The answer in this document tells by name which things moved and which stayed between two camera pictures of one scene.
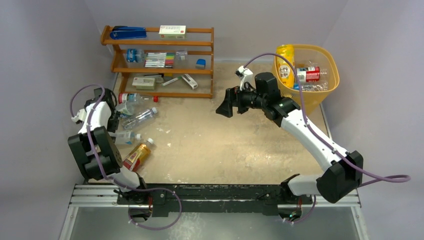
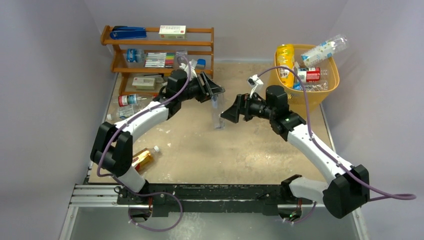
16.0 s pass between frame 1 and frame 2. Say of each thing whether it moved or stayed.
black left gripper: moved
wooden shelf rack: stayed
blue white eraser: stayed
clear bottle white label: moved
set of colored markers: stayed
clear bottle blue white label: stayed
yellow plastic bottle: stayed
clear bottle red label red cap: stayed
